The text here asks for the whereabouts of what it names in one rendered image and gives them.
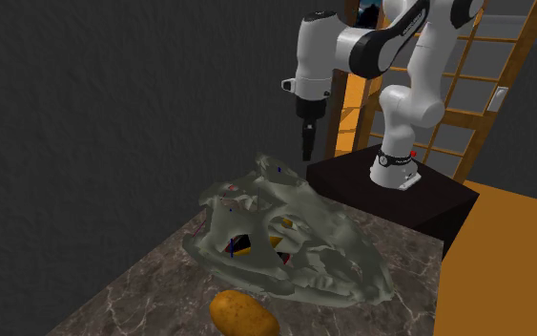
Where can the brown potato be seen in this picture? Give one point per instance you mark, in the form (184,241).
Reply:
(243,314)

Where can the grey-green crumpled cloth heap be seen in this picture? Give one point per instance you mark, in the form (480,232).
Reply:
(296,242)

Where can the black robot stand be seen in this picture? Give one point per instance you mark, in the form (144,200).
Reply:
(403,200)

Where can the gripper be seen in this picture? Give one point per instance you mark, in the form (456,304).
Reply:
(310,108)

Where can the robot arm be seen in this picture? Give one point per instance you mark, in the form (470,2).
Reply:
(417,70)

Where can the wooden lattice sliding door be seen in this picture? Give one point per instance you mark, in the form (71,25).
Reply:
(463,93)

